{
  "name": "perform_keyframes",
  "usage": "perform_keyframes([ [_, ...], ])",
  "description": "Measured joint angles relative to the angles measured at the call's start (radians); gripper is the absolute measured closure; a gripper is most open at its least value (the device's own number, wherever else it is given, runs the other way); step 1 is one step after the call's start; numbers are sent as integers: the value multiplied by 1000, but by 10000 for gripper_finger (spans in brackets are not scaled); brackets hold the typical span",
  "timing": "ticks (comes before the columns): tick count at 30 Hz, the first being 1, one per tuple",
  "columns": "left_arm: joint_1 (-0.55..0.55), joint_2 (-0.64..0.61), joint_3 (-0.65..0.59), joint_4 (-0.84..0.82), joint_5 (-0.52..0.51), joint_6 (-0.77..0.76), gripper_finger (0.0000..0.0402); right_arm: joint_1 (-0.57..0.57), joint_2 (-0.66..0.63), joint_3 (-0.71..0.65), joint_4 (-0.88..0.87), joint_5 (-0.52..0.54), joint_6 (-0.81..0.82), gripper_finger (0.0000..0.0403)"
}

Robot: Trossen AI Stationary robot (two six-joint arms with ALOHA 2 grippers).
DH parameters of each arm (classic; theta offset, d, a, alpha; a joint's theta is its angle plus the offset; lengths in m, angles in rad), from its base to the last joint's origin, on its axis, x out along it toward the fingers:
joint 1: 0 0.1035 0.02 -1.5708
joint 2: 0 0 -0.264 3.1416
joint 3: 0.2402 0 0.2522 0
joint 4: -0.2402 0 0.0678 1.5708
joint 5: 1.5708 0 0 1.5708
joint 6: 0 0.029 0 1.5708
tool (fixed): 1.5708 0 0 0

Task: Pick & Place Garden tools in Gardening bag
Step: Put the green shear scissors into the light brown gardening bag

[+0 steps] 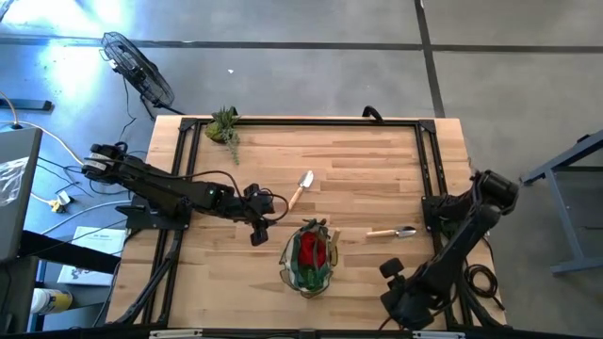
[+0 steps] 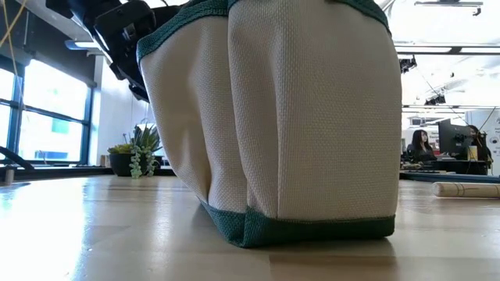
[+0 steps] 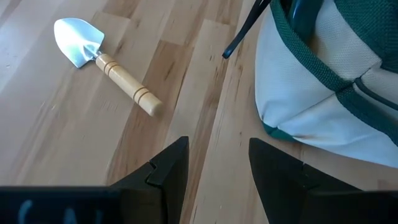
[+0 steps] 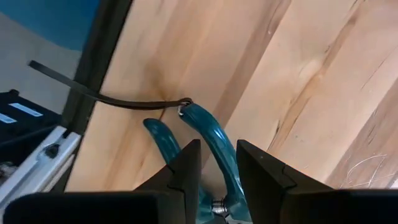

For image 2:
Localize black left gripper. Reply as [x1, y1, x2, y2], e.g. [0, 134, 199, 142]
[93, 2, 180, 103]

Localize white canvas gardening bag green trim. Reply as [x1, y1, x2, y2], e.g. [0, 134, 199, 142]
[135, 0, 403, 249]

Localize wooden handled garden trowel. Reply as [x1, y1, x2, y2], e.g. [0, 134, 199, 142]
[431, 181, 500, 199]

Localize potted plant in black pot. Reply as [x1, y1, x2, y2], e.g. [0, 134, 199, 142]
[107, 123, 165, 180]

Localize long ceiling light bar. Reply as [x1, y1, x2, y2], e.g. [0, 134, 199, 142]
[65, 40, 500, 55]

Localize person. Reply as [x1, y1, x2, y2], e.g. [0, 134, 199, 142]
[405, 129, 438, 164]
[466, 124, 494, 176]

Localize black computer monitor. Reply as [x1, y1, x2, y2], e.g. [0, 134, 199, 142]
[437, 119, 473, 155]

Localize dark office desk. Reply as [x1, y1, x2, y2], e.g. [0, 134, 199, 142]
[400, 158, 492, 176]

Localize black table edge rail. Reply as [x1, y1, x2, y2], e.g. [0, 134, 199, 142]
[0, 165, 500, 184]

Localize dark window frame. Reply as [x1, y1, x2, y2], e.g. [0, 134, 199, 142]
[0, 58, 95, 165]

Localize thin yellow cord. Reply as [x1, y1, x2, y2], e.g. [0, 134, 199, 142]
[0, 0, 27, 79]

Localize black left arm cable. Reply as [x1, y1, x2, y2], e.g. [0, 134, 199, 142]
[0, 146, 36, 171]

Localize small grey metal post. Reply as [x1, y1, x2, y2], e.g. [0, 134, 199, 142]
[2, 165, 16, 186]

